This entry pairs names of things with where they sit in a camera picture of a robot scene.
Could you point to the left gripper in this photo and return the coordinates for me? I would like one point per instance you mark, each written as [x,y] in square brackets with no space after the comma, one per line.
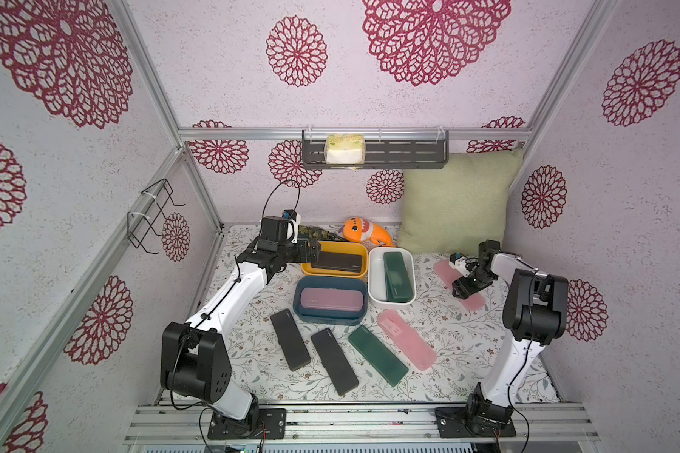
[303,256]

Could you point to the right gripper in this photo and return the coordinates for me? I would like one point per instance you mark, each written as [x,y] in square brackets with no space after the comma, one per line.
[467,281]

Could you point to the pink pencil case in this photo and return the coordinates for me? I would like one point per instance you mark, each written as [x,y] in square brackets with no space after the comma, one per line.
[331,299]
[448,275]
[408,340]

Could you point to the black pencil case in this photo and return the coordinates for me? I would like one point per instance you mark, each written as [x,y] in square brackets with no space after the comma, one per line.
[335,362]
[341,262]
[290,340]

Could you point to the green pencil case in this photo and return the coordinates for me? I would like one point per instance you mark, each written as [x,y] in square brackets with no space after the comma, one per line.
[399,288]
[378,355]

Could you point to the green pencil case front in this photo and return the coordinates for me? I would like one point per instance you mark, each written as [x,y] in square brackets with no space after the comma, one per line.
[378,355]

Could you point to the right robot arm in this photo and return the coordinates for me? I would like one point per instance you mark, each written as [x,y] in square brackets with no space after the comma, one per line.
[534,314]

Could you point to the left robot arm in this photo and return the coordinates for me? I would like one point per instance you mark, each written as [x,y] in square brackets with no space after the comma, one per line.
[195,361]

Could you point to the yellow storage box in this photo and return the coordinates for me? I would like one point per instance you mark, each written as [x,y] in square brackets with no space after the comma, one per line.
[341,247]

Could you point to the teal storage box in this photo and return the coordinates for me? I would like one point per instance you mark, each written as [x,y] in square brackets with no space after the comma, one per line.
[341,318]

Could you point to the white storage box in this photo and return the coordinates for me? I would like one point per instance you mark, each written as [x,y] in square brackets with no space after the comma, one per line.
[377,292]

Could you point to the floral dark fabric pouch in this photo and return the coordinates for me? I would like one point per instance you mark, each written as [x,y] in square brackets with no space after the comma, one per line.
[319,234]

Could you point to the orange fish plush toy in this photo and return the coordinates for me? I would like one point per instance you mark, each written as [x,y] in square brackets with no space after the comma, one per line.
[360,230]

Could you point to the green cushion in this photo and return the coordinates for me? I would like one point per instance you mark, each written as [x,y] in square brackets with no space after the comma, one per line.
[459,206]

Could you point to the floral table mat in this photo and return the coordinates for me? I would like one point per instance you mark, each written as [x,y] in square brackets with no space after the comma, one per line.
[467,345]

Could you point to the yellow sponge in bag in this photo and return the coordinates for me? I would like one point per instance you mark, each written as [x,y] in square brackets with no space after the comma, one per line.
[345,149]

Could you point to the grey wall shelf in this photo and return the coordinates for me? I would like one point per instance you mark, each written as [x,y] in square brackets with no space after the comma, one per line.
[383,154]

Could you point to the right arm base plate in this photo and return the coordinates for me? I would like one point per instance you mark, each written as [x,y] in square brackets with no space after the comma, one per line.
[483,422]

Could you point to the black wire wall rack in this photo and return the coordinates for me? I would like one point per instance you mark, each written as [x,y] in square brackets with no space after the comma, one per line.
[140,224]

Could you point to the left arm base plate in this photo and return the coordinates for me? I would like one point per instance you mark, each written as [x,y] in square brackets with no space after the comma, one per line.
[259,424]

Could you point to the aluminium front rail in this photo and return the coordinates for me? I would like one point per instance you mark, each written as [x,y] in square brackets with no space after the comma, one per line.
[345,423]

